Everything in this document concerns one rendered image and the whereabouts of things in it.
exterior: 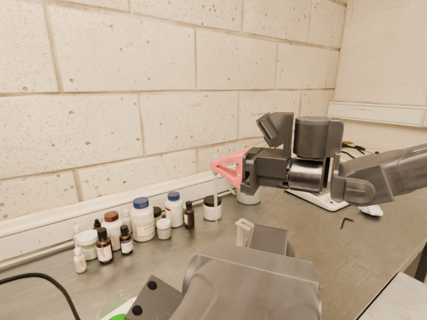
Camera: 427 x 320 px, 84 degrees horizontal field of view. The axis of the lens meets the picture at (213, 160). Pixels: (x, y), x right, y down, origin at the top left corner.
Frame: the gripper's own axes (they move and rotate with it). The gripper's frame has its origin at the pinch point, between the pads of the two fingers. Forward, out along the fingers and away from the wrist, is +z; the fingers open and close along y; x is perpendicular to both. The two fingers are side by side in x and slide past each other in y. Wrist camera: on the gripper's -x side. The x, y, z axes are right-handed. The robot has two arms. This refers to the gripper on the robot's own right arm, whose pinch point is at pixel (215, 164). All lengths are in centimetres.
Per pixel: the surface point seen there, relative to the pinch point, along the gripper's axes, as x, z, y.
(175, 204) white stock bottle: 22.6, 23.9, -18.6
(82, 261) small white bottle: 27.7, 34.6, 9.2
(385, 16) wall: -48, -42, -119
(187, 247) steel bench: 31.6, 15.1, -10.8
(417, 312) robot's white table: 33, -42, -13
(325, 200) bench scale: 30, -23, -56
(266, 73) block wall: -21, 8, -76
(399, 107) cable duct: -3, -53, -107
